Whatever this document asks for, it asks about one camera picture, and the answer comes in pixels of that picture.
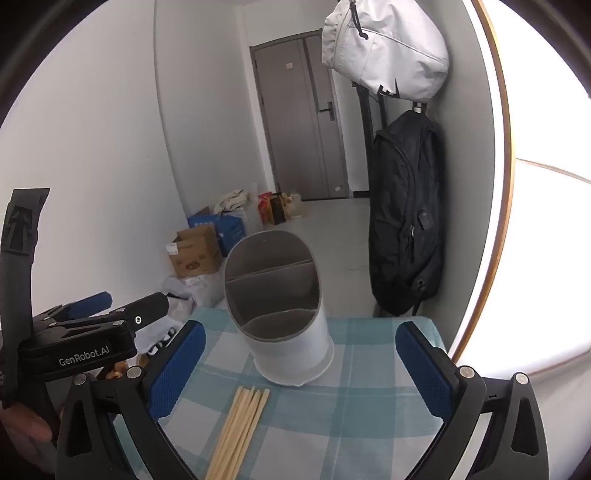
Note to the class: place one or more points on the cream canvas bag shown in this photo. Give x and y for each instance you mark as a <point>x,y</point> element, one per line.
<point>233,199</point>

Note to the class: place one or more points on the black coat rack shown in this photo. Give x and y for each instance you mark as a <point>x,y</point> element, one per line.
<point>364,138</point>

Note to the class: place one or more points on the teal checked tablecloth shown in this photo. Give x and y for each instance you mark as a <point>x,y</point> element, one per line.
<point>369,369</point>

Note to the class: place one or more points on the person's left hand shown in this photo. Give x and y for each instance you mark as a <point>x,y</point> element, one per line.
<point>25,424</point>

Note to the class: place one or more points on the white hanging bag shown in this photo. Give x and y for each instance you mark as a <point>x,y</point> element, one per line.
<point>388,50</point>

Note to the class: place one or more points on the translucent white bag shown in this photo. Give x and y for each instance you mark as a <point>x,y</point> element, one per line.
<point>253,217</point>

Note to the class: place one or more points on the black backpack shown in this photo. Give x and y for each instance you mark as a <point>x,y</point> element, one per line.
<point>406,207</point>

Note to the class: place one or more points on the grey door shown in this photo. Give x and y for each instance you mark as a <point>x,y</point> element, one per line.
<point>291,129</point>

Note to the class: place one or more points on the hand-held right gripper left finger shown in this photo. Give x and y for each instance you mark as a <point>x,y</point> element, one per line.
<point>178,364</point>

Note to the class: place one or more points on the brown cardboard box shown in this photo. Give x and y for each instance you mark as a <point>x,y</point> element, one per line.
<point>196,258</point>

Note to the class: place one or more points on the red bag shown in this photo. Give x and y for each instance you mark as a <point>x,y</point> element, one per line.
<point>264,207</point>

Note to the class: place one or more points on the grey plastic sack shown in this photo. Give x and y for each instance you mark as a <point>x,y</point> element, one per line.
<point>207,290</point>

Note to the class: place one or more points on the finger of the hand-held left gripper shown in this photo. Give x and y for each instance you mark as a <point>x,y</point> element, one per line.
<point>147,309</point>
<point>92,302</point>

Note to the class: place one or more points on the wood-framed window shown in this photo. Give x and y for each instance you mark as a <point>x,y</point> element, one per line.
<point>545,92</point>

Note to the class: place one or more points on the white plastic package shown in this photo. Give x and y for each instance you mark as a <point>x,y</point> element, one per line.
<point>173,286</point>

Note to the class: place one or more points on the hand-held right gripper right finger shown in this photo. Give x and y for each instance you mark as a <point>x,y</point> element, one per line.
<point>422,369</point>

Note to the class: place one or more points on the black white sneaker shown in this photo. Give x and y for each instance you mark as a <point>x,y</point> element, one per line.
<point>161,344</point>

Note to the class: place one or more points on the grey white utensil holder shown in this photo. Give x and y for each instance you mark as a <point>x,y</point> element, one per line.
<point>295,350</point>

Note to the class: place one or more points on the blue cardboard box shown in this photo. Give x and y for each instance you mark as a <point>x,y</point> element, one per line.
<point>228,228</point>

